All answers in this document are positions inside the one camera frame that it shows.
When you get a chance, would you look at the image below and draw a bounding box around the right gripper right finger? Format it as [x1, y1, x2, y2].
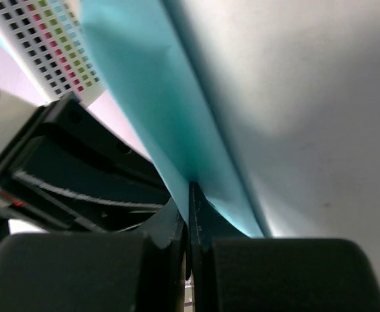
[188, 183, 380, 311]

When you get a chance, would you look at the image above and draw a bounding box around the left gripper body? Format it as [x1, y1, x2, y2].
[0, 94, 170, 233]

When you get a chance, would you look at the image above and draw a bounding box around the teal paper napkin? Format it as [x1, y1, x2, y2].
[80, 1, 269, 238]

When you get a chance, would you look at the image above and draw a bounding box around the large white basket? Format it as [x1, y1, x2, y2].
[0, 0, 105, 107]

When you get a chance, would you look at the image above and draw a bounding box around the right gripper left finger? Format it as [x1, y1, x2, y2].
[0, 201, 185, 311]

